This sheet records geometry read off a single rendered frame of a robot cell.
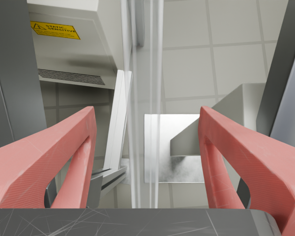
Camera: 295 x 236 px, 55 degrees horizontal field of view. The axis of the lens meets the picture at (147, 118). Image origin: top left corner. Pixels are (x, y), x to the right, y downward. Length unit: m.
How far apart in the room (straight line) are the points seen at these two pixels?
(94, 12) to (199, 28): 0.73
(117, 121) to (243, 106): 0.53
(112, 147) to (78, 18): 0.35
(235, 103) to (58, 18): 0.37
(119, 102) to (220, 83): 0.49
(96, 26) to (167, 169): 0.64
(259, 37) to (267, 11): 0.11
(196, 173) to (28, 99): 0.85
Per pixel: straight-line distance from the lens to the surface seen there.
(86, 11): 0.51
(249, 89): 0.25
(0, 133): 0.26
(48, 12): 0.54
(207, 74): 1.12
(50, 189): 0.27
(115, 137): 0.75
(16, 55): 0.25
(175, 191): 1.06
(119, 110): 0.76
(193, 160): 1.05
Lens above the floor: 1.05
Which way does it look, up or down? 82 degrees down
